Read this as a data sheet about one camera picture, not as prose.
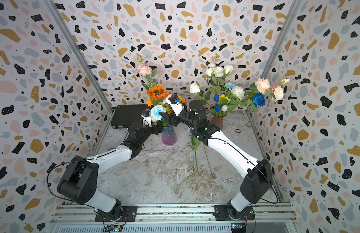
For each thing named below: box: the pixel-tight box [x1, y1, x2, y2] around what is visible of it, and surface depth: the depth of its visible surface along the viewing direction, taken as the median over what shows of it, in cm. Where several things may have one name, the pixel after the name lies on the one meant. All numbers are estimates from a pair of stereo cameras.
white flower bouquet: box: [189, 56, 256, 117], surface depth 87 cm
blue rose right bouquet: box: [252, 93, 266, 109], surface depth 68 cm
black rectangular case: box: [110, 104, 153, 129], surface depth 119 cm
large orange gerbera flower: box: [146, 84, 169, 100], surface depth 70 cm
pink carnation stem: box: [136, 56, 159, 91], surface depth 80 cm
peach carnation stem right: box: [255, 78, 291, 102], surface depth 69 cm
